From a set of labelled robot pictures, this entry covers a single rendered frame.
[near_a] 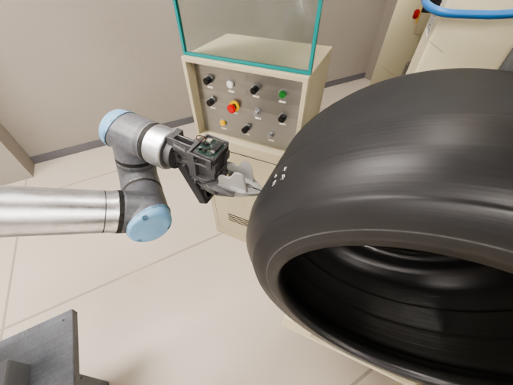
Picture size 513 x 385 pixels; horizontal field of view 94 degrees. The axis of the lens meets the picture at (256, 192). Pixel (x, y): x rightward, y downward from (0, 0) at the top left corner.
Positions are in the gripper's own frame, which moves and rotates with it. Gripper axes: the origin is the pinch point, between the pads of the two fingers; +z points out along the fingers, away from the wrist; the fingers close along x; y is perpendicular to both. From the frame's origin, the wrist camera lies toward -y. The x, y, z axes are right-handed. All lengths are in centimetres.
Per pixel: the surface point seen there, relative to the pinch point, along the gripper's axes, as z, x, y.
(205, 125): -52, 61, -38
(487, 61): 29.9, 28.2, 25.0
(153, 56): -182, 167, -67
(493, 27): 27.3, 28.2, 29.7
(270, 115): -18, 61, -20
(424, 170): 18.7, -9.5, 23.8
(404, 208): 18.7, -12.2, 20.9
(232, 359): 7, -14, -124
